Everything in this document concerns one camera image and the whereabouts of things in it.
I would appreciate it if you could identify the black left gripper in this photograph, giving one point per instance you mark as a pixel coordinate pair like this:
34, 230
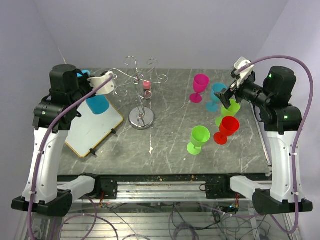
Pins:
84, 79

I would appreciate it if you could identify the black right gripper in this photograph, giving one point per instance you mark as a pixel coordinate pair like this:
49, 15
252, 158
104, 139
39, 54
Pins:
225, 94

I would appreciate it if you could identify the blue plastic wine glass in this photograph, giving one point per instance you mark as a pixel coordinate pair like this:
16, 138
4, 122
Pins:
98, 104

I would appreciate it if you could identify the red plastic wine glass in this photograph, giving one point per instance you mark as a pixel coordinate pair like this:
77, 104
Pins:
228, 126

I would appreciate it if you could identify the light green wine glass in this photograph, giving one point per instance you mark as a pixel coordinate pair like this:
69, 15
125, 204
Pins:
200, 135

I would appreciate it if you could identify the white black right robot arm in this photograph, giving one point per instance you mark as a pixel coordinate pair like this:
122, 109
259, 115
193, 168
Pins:
282, 121

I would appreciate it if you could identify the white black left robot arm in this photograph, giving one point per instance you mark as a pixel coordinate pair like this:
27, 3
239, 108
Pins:
52, 121

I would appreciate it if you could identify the green plastic wine glass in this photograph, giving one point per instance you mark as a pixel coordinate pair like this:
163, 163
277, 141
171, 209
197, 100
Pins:
231, 111

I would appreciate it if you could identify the teal plastic wine glass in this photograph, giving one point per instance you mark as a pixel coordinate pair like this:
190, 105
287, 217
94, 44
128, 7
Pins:
213, 105

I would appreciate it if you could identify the pink plastic wine glass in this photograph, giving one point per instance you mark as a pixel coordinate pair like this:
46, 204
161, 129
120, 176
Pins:
200, 84

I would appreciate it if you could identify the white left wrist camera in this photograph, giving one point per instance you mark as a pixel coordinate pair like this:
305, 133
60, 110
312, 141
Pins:
105, 84

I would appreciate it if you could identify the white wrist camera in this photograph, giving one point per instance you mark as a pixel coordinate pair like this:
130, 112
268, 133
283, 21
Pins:
242, 69
105, 84

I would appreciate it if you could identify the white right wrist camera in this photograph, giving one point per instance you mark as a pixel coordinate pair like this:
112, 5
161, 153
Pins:
242, 69

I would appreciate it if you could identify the white board yellow frame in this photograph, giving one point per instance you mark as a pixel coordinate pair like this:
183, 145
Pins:
89, 130

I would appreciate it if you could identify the aluminium rail frame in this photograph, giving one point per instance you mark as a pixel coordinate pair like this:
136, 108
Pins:
169, 207

